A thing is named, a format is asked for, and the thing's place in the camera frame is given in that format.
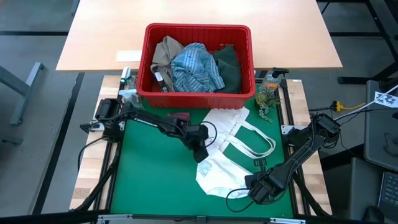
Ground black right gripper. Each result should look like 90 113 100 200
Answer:
244 167 285 205

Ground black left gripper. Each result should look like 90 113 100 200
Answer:
185 124 210 164

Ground white garment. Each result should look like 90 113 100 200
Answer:
195 148 259 200

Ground maroon pink garment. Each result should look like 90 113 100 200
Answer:
167 112 190 124

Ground beige khaki garment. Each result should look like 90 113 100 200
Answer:
151 35 185 74

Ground red plastic laundry bin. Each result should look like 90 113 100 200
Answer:
136 22 257 110

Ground cream canvas tote bag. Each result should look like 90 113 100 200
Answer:
203 106 277 159

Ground green table mat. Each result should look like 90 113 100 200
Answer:
110 83 295 218

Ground blue striped garment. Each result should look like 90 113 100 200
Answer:
170 42 226 93

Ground small potted succulent plant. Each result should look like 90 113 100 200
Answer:
254 88 282 124

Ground dark green garment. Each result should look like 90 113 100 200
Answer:
213 44 243 94

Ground clear spray bottle white head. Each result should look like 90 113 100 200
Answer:
119 88 144 110

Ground clear bottle white green cap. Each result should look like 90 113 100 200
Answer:
120 66 139 91

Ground black rounded object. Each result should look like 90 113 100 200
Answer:
362 205 386 224

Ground white paper label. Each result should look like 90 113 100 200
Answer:
116 50 143 62

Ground dark keyboard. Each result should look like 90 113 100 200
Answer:
377 170 398 215

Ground light wooden desk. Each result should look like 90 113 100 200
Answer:
55 0 343 73

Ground white tag black marks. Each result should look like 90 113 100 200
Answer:
374 91 398 109

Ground grey metal table leg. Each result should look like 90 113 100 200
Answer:
0 62 46 125

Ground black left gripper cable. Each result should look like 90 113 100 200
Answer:
200 120 218 147

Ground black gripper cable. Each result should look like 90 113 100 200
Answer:
225 187 259 213
200 120 218 147

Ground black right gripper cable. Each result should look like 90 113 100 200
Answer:
225 187 259 213

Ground black floor cable bundle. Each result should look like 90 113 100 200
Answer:
309 104 351 152

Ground black aluminium table frame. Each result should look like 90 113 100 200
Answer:
70 73 333 224

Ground white cable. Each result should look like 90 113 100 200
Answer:
334 85 398 122

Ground black desk frame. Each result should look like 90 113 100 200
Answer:
317 0 398 85

